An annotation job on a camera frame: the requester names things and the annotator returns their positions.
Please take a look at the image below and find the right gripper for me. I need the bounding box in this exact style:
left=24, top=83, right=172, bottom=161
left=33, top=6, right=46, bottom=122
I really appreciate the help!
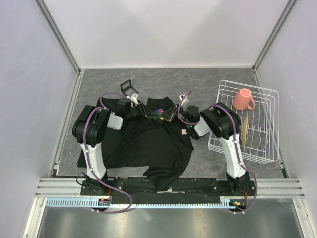
left=158, top=104, right=191, bottom=127

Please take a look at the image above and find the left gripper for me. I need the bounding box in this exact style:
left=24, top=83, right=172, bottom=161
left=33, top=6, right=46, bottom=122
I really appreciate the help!
left=126, top=102, right=158, bottom=124

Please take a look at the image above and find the black polo shirt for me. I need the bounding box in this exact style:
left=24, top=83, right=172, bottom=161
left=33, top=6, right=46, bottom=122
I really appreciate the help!
left=78, top=97, right=194, bottom=191

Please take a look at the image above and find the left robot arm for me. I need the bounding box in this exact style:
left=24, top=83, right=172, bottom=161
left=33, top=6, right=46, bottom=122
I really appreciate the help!
left=72, top=97, right=150, bottom=195

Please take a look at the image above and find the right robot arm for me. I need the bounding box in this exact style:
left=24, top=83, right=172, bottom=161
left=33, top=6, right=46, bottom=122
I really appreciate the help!
left=168, top=102, right=250, bottom=195

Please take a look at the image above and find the black phone stand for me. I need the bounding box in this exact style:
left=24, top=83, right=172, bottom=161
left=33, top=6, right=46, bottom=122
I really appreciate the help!
left=120, top=79, right=139, bottom=96

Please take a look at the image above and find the pink mug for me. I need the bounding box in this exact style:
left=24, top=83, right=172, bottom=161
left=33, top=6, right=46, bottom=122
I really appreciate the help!
left=233, top=88, right=256, bottom=111

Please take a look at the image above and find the beige object in basket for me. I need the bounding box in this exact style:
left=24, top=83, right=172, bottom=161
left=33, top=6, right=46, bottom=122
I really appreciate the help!
left=240, top=117, right=249, bottom=147

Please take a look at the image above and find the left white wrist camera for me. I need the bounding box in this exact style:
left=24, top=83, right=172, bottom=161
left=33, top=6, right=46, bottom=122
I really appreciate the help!
left=130, top=93, right=139, bottom=105

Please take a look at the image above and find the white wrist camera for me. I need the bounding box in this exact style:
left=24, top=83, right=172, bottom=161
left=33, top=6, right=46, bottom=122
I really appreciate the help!
left=179, top=94, right=189, bottom=108
left=130, top=93, right=139, bottom=105

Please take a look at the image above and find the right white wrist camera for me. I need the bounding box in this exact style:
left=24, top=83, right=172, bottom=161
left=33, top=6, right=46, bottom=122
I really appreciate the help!
left=179, top=94, right=189, bottom=108

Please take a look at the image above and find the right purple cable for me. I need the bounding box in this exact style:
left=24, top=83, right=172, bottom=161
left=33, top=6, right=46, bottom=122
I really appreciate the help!
left=177, top=91, right=258, bottom=215

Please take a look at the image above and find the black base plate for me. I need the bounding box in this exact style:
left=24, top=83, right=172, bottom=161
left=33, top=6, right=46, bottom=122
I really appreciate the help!
left=80, top=176, right=258, bottom=205

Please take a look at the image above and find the white wire basket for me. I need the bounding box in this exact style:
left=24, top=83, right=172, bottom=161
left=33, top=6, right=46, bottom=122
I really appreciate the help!
left=216, top=80, right=279, bottom=164

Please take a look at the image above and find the slotted cable duct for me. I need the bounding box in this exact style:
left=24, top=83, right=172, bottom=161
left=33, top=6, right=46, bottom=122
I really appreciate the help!
left=46, top=197, right=235, bottom=209

